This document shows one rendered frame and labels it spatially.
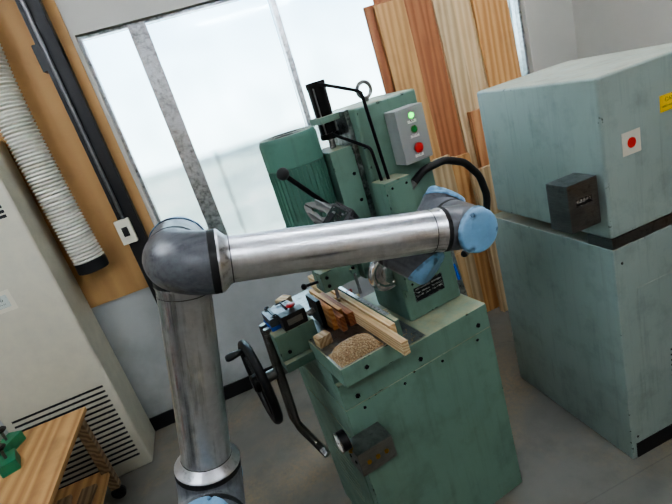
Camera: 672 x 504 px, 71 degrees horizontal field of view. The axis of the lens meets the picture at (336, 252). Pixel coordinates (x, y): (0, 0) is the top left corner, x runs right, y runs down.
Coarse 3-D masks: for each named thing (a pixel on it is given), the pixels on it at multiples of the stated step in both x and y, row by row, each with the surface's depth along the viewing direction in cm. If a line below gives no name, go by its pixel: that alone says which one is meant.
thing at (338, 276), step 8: (312, 272) 155; (320, 272) 150; (328, 272) 150; (336, 272) 151; (344, 272) 153; (320, 280) 150; (328, 280) 151; (336, 280) 152; (344, 280) 153; (352, 280) 155; (320, 288) 154; (328, 288) 151; (336, 288) 155
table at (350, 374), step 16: (304, 304) 173; (336, 336) 145; (304, 352) 147; (320, 352) 139; (384, 352) 132; (288, 368) 144; (336, 368) 130; (352, 368) 129; (368, 368) 131; (352, 384) 130
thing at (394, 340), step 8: (360, 312) 146; (360, 320) 144; (368, 320) 140; (368, 328) 141; (376, 328) 135; (384, 328) 133; (376, 336) 138; (384, 336) 132; (392, 336) 128; (400, 336) 127; (392, 344) 129; (400, 344) 124; (408, 344) 125; (400, 352) 126; (408, 352) 125
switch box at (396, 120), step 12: (408, 108) 136; (420, 108) 138; (396, 120) 135; (408, 120) 137; (420, 120) 138; (396, 132) 137; (408, 132) 137; (420, 132) 139; (396, 144) 140; (408, 144) 138; (396, 156) 143; (408, 156) 139; (420, 156) 141
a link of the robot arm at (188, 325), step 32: (160, 224) 93; (192, 224) 94; (160, 288) 93; (160, 320) 97; (192, 320) 95; (192, 352) 97; (192, 384) 98; (192, 416) 100; (224, 416) 106; (192, 448) 103; (224, 448) 106; (192, 480) 104; (224, 480) 105
